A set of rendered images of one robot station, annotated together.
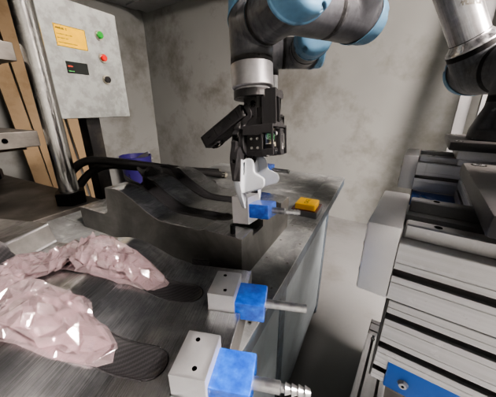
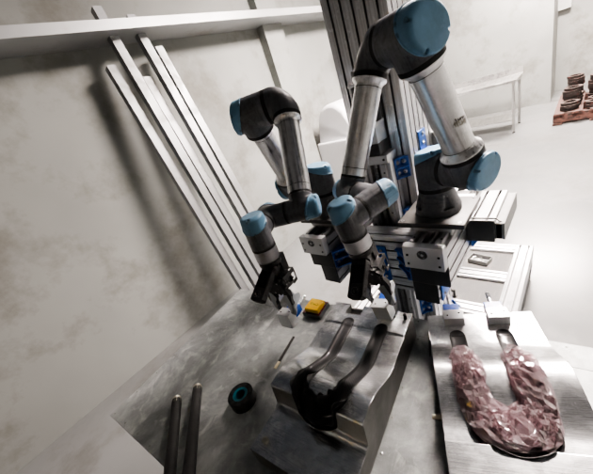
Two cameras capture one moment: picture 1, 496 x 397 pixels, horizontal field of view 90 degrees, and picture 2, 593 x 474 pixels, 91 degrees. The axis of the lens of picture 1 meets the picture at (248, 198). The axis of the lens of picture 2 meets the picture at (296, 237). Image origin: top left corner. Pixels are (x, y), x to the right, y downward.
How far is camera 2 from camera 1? 95 cm
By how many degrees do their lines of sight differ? 69
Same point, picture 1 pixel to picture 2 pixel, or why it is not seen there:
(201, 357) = (498, 310)
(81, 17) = not seen: outside the picture
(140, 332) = (492, 344)
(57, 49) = not seen: outside the picture
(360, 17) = not seen: hidden behind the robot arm
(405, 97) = (130, 212)
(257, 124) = (373, 260)
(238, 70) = (367, 241)
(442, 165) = (332, 232)
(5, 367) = (547, 360)
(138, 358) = (504, 340)
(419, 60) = (116, 179)
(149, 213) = (387, 377)
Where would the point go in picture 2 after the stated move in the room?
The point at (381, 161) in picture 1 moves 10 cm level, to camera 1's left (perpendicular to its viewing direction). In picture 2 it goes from (154, 273) to (148, 279)
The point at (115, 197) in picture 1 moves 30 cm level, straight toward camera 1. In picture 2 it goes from (371, 413) to (472, 341)
